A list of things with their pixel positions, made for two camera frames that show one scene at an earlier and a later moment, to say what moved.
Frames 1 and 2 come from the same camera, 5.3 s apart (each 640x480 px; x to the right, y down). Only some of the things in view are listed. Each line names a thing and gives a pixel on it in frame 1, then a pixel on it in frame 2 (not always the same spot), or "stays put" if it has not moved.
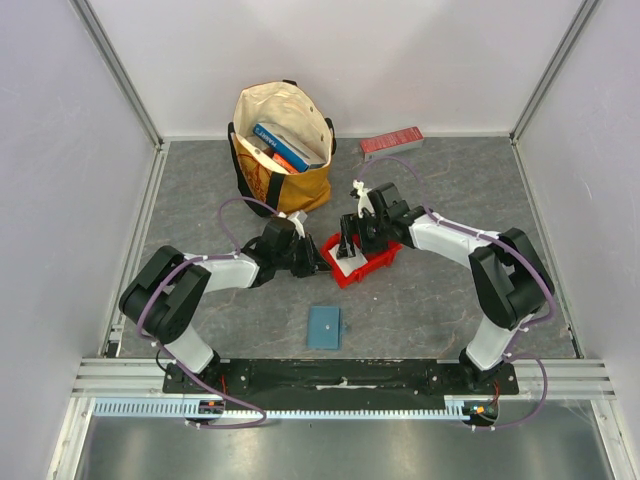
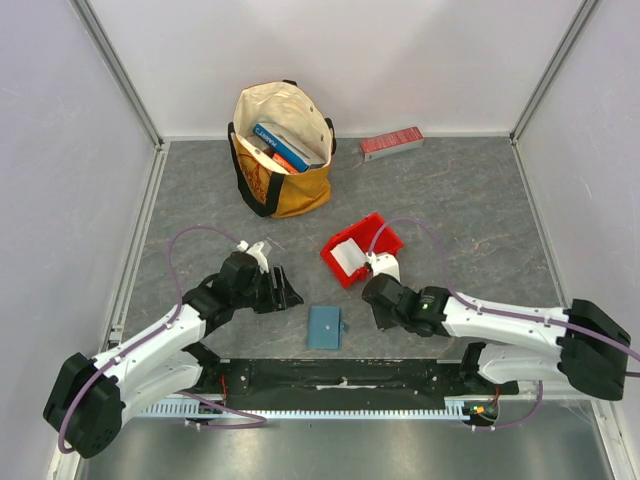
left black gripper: x=313 y=260 to x=282 y=297
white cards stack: x=350 y=263 stays put
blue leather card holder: x=324 y=327 stays put
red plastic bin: x=376 y=260 stays put
